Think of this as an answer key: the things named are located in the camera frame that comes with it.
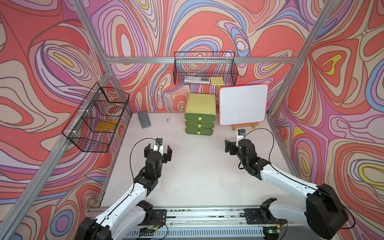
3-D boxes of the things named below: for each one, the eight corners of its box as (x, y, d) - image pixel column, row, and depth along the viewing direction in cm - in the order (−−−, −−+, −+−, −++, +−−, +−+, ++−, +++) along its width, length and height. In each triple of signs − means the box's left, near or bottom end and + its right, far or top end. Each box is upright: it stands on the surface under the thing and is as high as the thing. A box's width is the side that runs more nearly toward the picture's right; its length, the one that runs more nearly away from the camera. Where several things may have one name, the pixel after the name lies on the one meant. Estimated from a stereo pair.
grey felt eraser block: (141, 129, 112) (140, 126, 110) (138, 114, 122) (137, 112, 120) (151, 126, 114) (150, 123, 111) (147, 112, 124) (146, 109, 121)
